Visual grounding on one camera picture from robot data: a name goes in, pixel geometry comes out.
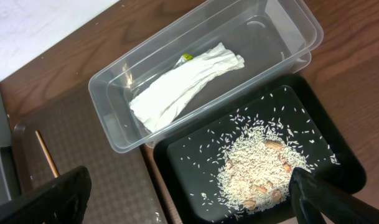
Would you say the black rectangular tray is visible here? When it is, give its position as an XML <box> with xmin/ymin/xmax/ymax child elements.
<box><xmin>154</xmin><ymin>75</ymin><xmax>366</xmax><ymax>223</ymax></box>

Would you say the green yellow snack wrapper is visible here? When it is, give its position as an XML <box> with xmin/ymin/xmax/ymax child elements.
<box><xmin>173</xmin><ymin>54</ymin><xmax>193</xmax><ymax>69</ymax></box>

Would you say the grey dishwasher rack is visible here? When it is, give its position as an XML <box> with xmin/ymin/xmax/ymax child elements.
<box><xmin>0</xmin><ymin>92</ymin><xmax>21</xmax><ymax>205</ymax></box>

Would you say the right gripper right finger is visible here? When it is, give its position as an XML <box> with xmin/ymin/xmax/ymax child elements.
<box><xmin>289</xmin><ymin>167</ymin><xmax>379</xmax><ymax>223</ymax></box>

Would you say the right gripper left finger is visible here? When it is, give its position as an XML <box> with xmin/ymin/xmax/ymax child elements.
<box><xmin>0</xmin><ymin>166</ymin><xmax>91</xmax><ymax>224</ymax></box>

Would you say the white paper napkin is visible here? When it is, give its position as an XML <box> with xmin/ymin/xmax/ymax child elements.
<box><xmin>129</xmin><ymin>43</ymin><xmax>245</xmax><ymax>133</ymax></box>

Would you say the dark brown serving tray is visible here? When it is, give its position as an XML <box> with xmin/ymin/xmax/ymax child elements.
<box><xmin>12</xmin><ymin>84</ymin><xmax>167</xmax><ymax>223</ymax></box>

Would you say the pile of rice waste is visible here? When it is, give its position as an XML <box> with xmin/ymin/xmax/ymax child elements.
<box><xmin>179</xmin><ymin>90</ymin><xmax>341</xmax><ymax>222</ymax></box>

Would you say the clear plastic bin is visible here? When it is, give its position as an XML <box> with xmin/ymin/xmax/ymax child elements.
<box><xmin>88</xmin><ymin>0</ymin><xmax>324</xmax><ymax>153</ymax></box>

